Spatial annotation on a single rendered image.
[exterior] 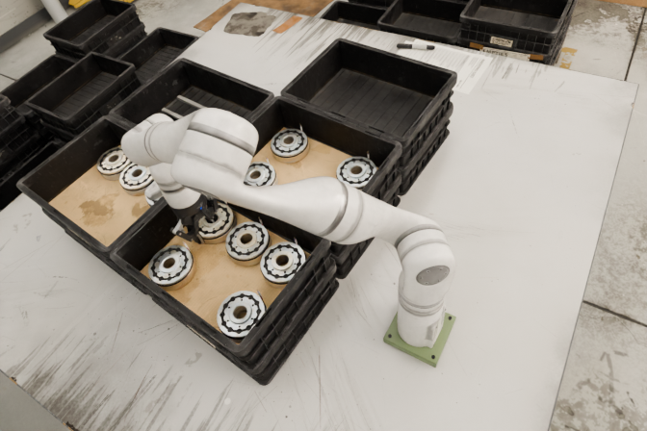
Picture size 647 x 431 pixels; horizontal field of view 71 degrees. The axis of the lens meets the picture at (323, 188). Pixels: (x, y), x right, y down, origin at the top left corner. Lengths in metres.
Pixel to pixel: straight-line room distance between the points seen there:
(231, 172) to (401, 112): 0.83
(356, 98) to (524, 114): 0.53
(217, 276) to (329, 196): 0.50
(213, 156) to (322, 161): 0.68
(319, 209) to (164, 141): 0.26
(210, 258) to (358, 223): 0.52
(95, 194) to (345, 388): 0.83
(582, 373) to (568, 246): 0.74
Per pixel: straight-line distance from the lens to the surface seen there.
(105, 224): 1.31
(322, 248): 0.94
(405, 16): 2.60
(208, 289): 1.08
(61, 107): 2.45
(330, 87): 1.44
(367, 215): 0.69
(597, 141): 1.53
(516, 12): 2.43
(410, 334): 1.02
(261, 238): 1.07
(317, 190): 0.65
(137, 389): 1.20
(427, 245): 0.80
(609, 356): 1.98
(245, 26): 2.06
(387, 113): 1.34
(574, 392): 1.89
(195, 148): 0.58
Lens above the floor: 1.73
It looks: 51 degrees down
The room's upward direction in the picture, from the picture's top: 11 degrees counter-clockwise
